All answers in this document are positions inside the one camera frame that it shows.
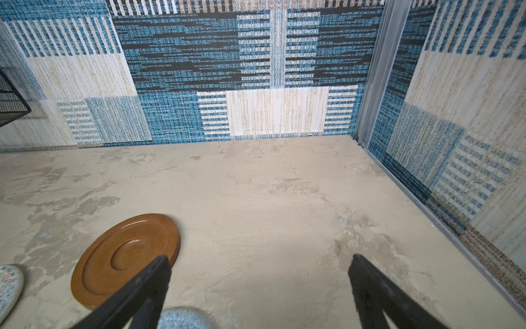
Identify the multicolour woven round coaster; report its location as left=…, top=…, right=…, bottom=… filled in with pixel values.
left=0, top=265, right=24, bottom=323

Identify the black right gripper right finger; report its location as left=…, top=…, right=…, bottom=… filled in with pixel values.
left=348, top=254, right=446, bottom=328

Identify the light brown wooden coaster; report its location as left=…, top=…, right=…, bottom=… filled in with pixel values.
left=71, top=213, right=181, bottom=310

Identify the black wire shelf rack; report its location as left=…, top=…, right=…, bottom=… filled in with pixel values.
left=0, top=71, right=32, bottom=127

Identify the blue-grey woven round coaster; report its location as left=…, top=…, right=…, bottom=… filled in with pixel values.
left=157, top=308, right=213, bottom=329

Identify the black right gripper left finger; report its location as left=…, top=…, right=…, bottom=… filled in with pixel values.
left=74, top=255, right=171, bottom=328

